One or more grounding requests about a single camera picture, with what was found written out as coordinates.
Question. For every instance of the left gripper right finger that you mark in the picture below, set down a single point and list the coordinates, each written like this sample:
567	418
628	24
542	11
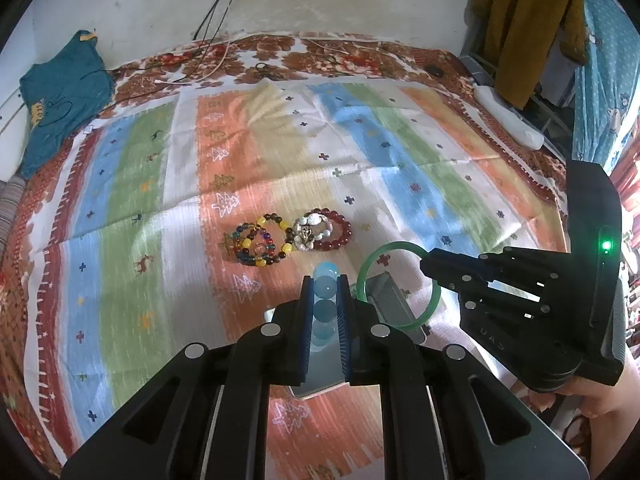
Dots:
372	352

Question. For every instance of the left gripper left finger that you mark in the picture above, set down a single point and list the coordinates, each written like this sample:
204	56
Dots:
278	352

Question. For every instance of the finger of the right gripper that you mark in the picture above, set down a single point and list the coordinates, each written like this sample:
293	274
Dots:
459	271

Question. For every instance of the green jade bangle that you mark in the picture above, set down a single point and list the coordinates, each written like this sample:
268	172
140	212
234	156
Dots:
361	287

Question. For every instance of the metal jewelry tin box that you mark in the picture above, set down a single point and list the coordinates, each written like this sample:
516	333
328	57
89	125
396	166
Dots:
325	370

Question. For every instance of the person's right hand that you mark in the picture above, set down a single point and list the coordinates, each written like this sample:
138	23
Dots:
620	400

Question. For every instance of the white power strip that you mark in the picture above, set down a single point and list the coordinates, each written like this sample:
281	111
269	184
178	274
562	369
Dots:
527	136

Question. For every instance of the striped colourful cloth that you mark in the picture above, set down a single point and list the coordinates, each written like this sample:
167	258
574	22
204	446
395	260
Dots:
300	209

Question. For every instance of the blue dotted curtain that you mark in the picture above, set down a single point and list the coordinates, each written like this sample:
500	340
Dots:
607	86

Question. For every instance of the mustard brown hanging garment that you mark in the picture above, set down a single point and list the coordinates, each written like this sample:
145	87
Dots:
519	35

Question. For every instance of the black scissors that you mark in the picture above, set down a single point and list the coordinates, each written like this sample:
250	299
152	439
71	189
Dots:
267	71

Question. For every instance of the striped brown pillow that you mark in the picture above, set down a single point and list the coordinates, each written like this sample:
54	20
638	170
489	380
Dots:
11	196

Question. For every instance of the teal shirt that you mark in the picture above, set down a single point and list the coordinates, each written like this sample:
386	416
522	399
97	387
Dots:
63	95

